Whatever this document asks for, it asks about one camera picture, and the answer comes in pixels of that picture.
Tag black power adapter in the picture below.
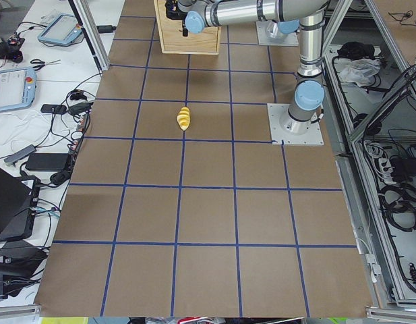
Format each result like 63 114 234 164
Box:
40 104 67 115

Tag teach pendant near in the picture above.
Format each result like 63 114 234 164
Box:
0 67 36 113

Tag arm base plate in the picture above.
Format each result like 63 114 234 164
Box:
267 103 324 146
256 20 299 47

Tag black scissors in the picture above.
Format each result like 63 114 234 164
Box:
30 59 61 71

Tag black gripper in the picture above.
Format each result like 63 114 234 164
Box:
165 0 189 36

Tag teach pendant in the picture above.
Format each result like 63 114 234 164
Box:
0 67 36 113
37 13 82 47

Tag toy bread roll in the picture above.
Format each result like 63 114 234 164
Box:
177 107 191 131

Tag wooden drawer cabinet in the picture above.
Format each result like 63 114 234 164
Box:
154 0 221 55

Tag teach pendant far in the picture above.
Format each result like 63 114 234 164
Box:
37 13 82 47

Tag aluminium frame post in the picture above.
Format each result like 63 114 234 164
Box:
68 0 110 74

